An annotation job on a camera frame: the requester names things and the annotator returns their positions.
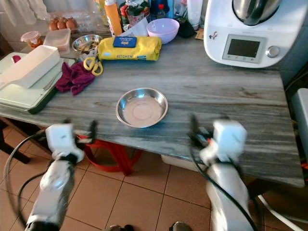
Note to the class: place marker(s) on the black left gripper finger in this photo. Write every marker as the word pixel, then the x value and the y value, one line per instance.
pixel 93 131

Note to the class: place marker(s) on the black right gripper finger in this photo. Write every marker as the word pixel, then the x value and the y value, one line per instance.
pixel 195 129

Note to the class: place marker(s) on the red plastic stool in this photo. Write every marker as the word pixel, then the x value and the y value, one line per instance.
pixel 115 156

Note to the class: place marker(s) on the wide stainless steel bowl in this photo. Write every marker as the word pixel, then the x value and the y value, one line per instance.
pixel 142 109

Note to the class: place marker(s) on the magenta cloth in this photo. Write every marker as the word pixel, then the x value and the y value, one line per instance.
pixel 74 79

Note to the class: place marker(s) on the pale green tray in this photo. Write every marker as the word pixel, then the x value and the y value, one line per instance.
pixel 19 98

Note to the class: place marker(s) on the dark wooden chair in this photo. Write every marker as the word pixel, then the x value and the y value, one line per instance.
pixel 7 126

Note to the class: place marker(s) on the small stainless steel bowl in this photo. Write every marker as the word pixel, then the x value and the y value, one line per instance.
pixel 86 43

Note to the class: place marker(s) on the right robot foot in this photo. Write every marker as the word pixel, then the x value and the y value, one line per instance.
pixel 181 226

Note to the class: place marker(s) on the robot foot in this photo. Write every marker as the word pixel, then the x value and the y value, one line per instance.
pixel 120 228
pixel 181 226

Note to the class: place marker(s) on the yellow kitchen wipes pack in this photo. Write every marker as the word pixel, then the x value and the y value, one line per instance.
pixel 130 50

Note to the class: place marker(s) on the long white plastic box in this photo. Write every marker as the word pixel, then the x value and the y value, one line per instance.
pixel 31 66

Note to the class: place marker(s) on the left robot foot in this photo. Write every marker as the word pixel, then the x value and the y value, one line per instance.
pixel 120 228

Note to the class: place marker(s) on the clear plastic food container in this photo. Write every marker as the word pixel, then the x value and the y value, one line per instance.
pixel 57 39

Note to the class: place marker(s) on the white side cabinet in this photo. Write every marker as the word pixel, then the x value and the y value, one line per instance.
pixel 301 113

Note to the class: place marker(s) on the lilac plastic bowl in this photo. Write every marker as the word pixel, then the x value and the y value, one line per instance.
pixel 163 30

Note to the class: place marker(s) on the small pink lidded jar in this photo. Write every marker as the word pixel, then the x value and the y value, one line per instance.
pixel 32 39

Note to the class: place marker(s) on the clear carton of brown eggs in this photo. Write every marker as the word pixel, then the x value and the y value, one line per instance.
pixel 62 23

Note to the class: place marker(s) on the white kitchen cooking machine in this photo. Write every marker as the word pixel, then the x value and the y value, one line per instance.
pixel 245 29

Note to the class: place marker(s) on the white bottle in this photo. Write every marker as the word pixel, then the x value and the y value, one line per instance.
pixel 194 12

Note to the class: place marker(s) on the colourful snack bag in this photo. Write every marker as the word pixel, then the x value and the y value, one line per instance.
pixel 135 11

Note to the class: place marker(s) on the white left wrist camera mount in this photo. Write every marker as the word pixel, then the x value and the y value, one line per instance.
pixel 62 139

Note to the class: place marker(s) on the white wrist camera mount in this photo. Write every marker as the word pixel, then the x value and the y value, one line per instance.
pixel 62 139
pixel 229 134

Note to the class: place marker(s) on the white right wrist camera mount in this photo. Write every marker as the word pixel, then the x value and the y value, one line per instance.
pixel 229 134

